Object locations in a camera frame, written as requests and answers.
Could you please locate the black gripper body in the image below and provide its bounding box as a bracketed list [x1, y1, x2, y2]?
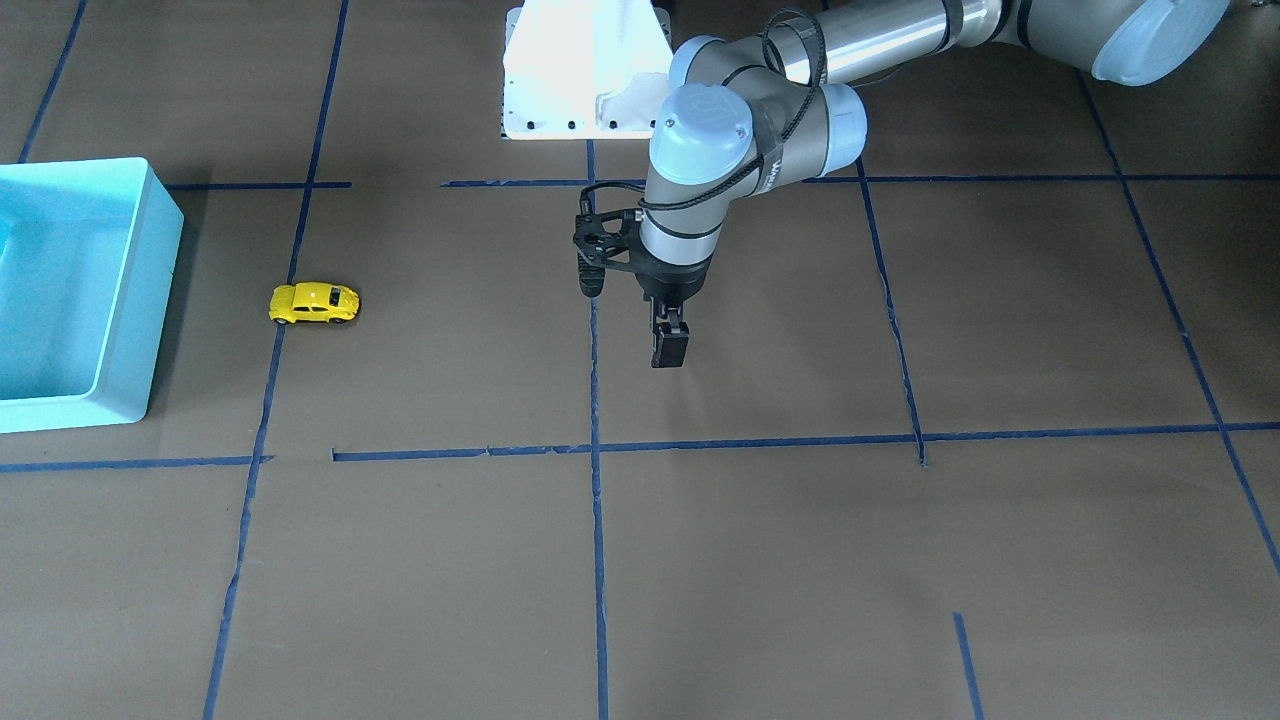
[636, 250, 713, 322]

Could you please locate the yellow beetle toy car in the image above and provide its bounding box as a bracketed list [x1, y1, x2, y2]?
[268, 281, 361, 324]

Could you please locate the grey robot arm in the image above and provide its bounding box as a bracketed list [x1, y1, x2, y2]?
[636, 1, 1228, 368]

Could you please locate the turquoise plastic bin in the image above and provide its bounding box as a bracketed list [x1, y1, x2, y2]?
[1, 158, 184, 433]

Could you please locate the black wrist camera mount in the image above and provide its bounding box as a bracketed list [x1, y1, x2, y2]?
[572, 199, 643, 299]

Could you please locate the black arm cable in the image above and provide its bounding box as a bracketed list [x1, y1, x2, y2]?
[580, 8, 831, 217]

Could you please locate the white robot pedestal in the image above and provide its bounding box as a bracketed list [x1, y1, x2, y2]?
[500, 1, 673, 141]

